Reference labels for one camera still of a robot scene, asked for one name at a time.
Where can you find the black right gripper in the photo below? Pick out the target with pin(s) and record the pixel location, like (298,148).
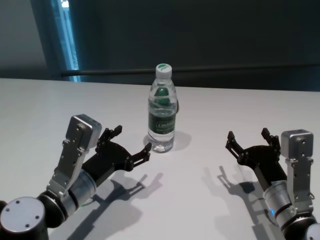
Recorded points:
(267,165)

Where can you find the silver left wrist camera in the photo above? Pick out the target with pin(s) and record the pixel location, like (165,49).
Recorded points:
(75,140)

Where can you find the grey handrail bar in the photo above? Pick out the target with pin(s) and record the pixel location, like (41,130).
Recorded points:
(112,72)

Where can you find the clear water bottle green label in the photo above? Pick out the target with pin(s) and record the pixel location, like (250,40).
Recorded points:
(162,120)

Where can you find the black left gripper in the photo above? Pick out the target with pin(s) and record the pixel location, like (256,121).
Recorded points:
(107,160)

